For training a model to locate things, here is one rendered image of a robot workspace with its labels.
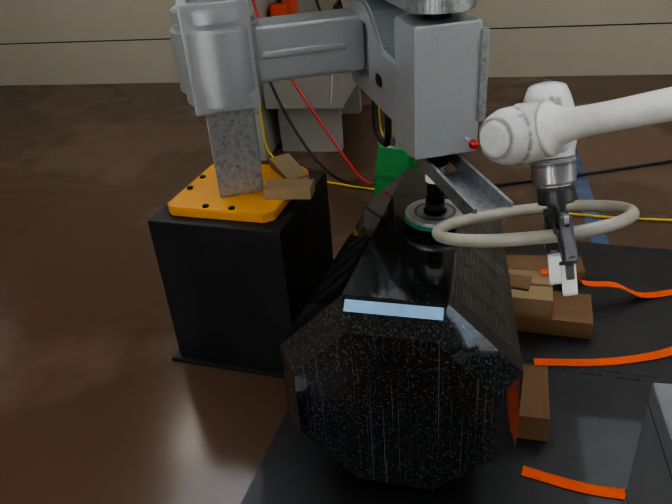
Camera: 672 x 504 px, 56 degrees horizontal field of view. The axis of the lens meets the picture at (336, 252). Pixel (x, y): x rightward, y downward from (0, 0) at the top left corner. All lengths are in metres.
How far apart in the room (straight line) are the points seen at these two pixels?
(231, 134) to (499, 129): 1.63
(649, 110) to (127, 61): 7.22
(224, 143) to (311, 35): 0.55
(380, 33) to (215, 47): 0.60
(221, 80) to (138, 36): 5.43
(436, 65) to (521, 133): 0.87
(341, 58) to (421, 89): 0.68
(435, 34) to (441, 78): 0.13
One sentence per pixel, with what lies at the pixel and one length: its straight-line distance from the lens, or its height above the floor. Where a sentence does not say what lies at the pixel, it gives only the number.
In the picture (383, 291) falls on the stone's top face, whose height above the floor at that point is 0.80.
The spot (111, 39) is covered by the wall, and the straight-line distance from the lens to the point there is 8.07.
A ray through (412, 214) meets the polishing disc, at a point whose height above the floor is 0.86.
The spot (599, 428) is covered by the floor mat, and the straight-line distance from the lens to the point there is 2.73.
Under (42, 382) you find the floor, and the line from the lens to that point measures 3.29.
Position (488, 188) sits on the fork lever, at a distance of 1.97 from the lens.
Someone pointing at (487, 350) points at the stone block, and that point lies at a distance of 1.98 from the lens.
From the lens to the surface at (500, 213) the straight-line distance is 1.85.
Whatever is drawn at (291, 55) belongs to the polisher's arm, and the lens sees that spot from 2.58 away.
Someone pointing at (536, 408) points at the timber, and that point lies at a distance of 2.58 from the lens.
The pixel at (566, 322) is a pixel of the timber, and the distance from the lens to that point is 3.09.
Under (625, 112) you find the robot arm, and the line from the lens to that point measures 1.21.
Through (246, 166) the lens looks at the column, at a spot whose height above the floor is 0.90.
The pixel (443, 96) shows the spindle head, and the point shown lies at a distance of 2.05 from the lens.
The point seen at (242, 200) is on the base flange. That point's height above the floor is 0.78.
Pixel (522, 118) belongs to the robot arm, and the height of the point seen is 1.52.
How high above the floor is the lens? 1.91
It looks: 30 degrees down
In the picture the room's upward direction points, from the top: 5 degrees counter-clockwise
